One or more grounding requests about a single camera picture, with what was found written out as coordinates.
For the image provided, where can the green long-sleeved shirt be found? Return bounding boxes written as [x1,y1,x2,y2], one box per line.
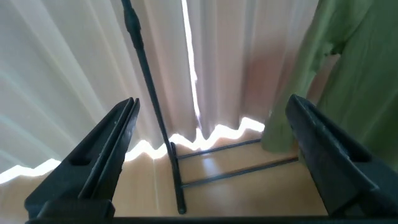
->
[261,0,398,172]

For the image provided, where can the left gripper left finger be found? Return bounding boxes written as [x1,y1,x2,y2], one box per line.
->
[24,97,141,218]

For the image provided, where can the beige curtain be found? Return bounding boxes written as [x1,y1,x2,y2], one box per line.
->
[0,0,343,184]

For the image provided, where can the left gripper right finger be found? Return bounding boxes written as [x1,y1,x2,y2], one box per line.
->
[285,94,398,217]

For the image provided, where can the black clothes rack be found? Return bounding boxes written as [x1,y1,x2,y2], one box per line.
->
[120,0,299,215]

